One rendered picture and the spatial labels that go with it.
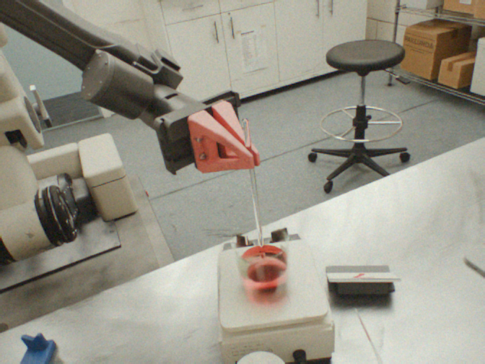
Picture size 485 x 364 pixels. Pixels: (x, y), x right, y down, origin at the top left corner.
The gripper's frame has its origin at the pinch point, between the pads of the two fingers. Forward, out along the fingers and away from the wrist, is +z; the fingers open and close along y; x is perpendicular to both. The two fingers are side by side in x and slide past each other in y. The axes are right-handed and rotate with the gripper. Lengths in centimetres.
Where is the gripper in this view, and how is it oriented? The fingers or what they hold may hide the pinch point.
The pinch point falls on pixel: (250, 157)
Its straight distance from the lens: 36.9
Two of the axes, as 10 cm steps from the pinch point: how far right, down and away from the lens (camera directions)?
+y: 7.8, -4.3, 4.5
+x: 1.2, 8.1, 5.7
